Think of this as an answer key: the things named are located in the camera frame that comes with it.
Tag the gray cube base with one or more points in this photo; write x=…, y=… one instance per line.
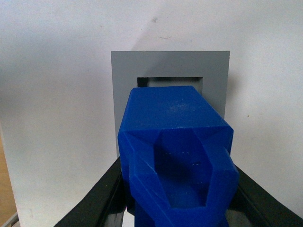
x=210, y=66

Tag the blue handled insert part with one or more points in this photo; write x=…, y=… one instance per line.
x=175, y=157

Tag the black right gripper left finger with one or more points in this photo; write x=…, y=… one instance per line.
x=104, y=204

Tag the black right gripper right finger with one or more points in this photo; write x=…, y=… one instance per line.
x=252, y=206

